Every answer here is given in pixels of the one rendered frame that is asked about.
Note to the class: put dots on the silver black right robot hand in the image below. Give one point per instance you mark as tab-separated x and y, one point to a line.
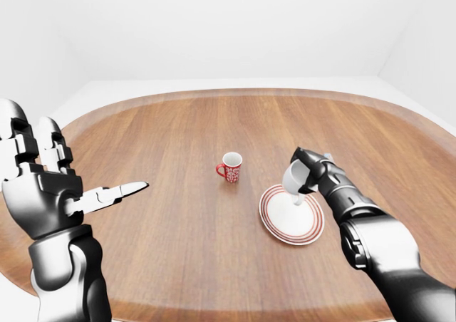
326	174

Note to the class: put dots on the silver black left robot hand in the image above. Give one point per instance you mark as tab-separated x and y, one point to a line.
39	201

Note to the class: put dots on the white mug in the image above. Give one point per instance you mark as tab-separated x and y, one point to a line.
294	179

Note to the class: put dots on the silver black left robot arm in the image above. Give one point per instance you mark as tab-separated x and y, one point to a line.
85	275

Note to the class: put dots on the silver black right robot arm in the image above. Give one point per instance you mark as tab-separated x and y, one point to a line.
388	250

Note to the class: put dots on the white plate with red rings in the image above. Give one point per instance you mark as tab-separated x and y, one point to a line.
290	218

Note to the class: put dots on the red patterned mug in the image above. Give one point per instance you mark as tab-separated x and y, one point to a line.
232	174

